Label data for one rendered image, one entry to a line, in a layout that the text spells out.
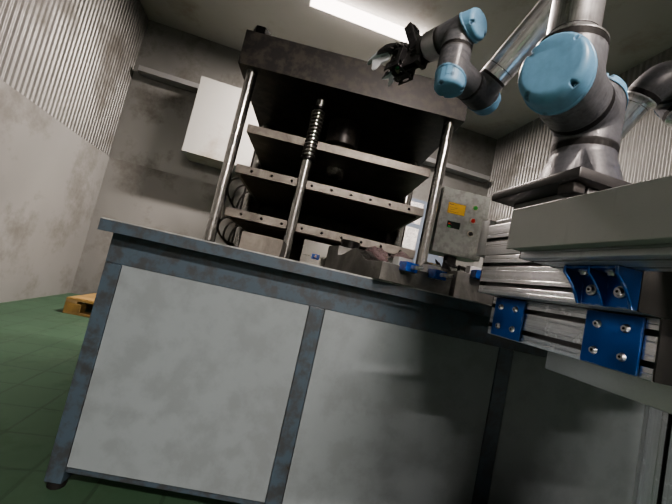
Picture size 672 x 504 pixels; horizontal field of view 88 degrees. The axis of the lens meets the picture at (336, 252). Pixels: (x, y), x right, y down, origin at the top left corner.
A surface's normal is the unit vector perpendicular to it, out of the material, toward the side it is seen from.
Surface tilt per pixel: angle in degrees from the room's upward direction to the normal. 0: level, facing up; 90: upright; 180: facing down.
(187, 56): 90
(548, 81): 96
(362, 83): 90
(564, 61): 98
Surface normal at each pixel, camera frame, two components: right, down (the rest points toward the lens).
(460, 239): 0.08, -0.07
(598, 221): -0.95, -0.23
